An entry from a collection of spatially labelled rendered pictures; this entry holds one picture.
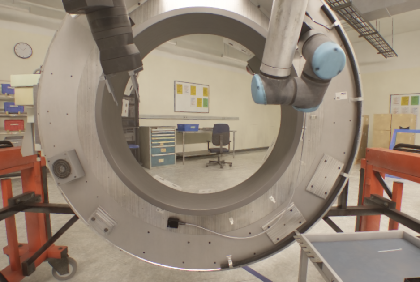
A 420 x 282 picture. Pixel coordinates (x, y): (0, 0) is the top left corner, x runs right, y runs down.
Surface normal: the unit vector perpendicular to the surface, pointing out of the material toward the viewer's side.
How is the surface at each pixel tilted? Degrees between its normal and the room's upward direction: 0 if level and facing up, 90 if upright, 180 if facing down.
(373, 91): 90
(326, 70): 122
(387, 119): 90
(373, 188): 90
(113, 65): 114
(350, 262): 0
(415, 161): 90
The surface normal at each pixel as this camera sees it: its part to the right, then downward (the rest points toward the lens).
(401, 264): 0.00, -1.00
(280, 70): 0.11, 0.60
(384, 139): -0.77, 0.04
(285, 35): -0.20, 0.58
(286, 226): 0.00, 0.08
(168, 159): 0.64, 0.07
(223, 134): 0.17, 0.22
